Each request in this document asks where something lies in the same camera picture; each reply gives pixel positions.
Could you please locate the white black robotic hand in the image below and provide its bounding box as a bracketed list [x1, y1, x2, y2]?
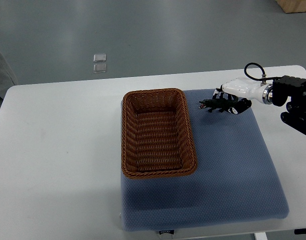
[212, 77, 272, 115]

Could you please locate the dark toy crocodile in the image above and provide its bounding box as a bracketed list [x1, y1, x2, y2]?
[199, 96, 238, 113]

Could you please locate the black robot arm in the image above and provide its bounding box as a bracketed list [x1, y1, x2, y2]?
[265, 75, 306, 135]

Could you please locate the brown wicker basket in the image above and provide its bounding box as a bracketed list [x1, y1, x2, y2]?
[121, 88, 197, 179]

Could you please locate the blue foam cushion mat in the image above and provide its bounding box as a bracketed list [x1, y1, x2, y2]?
[121, 89, 289, 231]

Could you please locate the wooden box corner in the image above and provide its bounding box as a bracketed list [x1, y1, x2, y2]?
[276, 0, 306, 14]

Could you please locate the upper metal floor plate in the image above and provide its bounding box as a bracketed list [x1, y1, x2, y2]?
[93, 53, 107, 63]

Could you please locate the black table control panel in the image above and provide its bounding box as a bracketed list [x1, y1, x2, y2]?
[294, 228, 306, 235]

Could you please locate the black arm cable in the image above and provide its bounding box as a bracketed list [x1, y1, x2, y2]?
[244, 62, 276, 83]

